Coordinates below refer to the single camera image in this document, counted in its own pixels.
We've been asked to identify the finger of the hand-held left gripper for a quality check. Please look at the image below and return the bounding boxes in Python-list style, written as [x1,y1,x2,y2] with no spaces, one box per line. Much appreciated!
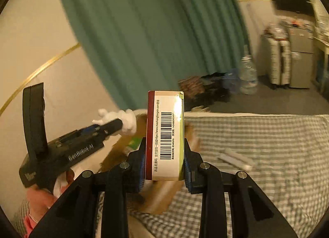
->
[91,118,124,141]

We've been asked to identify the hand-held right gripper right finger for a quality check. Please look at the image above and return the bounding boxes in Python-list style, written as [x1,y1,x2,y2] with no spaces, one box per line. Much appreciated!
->
[183,138,299,238]

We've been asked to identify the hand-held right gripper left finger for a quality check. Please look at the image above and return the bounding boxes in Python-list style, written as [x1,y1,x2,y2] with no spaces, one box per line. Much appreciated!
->
[27,136,147,238]

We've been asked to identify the white tissue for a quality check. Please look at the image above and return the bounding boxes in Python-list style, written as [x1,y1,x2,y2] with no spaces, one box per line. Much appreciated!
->
[93,108,137,137]

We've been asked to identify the green snack packet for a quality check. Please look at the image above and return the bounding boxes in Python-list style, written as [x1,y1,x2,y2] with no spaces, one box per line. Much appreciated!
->
[127,137,142,156]

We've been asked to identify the brown cardboard box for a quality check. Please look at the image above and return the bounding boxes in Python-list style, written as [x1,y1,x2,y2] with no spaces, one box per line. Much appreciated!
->
[99,108,201,214]

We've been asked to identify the red and white medicine box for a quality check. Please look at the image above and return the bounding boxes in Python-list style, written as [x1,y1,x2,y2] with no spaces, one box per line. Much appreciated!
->
[147,90,185,181]

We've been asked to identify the person's left hand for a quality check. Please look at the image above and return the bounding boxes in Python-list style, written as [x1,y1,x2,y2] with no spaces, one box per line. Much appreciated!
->
[26,170,75,218]

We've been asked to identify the white plastic strip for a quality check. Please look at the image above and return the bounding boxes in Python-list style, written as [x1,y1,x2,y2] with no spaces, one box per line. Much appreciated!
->
[218,149,254,172]

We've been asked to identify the person's leg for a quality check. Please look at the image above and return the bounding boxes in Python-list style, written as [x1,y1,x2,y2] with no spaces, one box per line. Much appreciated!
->
[128,213,158,238]

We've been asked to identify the bed with checked sheet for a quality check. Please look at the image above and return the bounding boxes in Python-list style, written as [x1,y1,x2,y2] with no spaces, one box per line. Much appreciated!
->
[13,113,329,238]

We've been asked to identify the brown patterned bag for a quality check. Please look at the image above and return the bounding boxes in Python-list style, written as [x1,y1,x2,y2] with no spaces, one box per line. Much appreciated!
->
[178,76,206,100]

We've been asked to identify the black bag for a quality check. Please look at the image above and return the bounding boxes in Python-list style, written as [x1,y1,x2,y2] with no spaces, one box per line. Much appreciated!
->
[195,72,235,108]

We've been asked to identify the wide teal curtain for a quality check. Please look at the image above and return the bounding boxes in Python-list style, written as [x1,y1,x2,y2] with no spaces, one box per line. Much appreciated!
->
[53,0,251,112]

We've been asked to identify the large clear water bottle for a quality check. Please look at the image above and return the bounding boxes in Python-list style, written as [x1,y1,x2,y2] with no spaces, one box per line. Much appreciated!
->
[238,45,258,96]

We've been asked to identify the white suitcase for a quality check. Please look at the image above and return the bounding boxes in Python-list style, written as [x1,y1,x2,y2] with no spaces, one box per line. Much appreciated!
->
[266,38,292,90]

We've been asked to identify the silver mini fridge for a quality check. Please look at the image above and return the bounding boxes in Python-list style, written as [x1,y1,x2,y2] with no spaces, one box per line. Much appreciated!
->
[286,26,315,90]

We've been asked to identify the clear plastic bag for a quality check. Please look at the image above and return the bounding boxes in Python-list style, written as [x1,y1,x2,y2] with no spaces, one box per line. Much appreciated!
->
[262,23,289,41]

